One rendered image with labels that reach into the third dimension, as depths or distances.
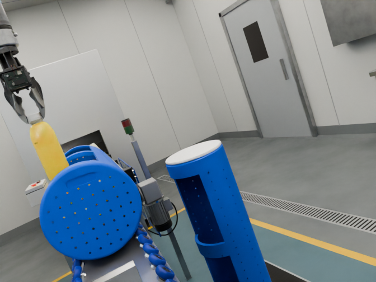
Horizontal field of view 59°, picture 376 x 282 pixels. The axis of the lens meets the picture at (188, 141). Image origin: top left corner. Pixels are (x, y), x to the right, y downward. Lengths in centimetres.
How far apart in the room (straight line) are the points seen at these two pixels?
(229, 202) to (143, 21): 556
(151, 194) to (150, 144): 435
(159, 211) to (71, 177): 119
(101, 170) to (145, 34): 581
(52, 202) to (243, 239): 91
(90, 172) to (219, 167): 66
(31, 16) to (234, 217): 540
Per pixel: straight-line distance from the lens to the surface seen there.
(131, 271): 62
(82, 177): 100
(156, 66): 661
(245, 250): 162
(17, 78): 104
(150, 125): 641
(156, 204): 211
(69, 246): 104
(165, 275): 79
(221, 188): 149
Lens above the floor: 134
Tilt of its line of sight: 9 degrees down
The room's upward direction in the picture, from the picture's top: 21 degrees counter-clockwise
